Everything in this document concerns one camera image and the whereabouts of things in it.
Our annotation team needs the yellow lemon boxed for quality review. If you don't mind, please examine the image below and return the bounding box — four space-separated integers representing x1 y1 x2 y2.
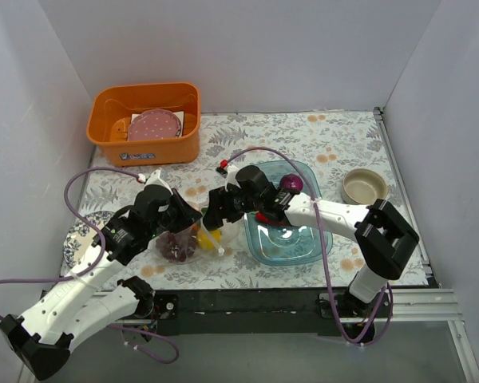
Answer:
196 229 221 251

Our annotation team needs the dark red grape bunch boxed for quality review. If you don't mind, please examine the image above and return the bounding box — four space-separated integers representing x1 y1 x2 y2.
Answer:
155 232 197 263

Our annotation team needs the clear zip top bag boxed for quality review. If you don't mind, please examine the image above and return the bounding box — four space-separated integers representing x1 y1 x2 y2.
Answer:
148 220 242 265

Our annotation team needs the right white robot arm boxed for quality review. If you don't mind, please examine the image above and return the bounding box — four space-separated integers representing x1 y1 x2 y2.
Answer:
203 164 419 318

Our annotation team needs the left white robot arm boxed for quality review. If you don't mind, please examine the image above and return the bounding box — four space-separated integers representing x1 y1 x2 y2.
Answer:
0 184 201 381

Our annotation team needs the upper red chili pepper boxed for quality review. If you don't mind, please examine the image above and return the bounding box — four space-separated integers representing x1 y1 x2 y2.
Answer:
255 212 286 227

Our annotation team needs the purple red onion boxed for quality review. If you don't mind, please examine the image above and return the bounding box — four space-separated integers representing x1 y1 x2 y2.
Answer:
279 174 304 192

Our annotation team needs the floral tablecloth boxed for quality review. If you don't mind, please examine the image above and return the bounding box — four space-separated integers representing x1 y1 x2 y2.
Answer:
59 111 432 291

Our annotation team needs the clear blue plastic tray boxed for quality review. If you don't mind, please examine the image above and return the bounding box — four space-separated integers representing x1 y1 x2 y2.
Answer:
244 160 323 267

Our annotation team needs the blue patterned plate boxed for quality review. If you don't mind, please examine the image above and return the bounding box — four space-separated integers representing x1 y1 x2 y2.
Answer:
62 211 114 270

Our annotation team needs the pink dotted plate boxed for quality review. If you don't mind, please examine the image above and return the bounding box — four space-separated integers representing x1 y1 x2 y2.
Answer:
127 109 183 141

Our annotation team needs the beige ceramic bowl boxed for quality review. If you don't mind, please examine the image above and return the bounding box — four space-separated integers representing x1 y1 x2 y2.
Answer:
341 168 388 205

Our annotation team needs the orange plastic basket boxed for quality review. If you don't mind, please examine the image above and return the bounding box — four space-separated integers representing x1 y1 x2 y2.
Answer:
86 82 200 167

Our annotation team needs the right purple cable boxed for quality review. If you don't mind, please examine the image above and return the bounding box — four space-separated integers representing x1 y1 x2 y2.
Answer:
215 146 394 345

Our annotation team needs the purple cable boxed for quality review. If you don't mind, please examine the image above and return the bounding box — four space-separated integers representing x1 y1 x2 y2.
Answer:
0 167 180 364
215 146 394 345

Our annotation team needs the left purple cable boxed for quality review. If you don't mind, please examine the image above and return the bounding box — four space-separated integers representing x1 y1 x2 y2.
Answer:
0 167 180 364

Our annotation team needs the aluminium frame rail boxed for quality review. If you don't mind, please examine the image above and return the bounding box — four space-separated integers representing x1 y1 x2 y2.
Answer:
18 289 479 383

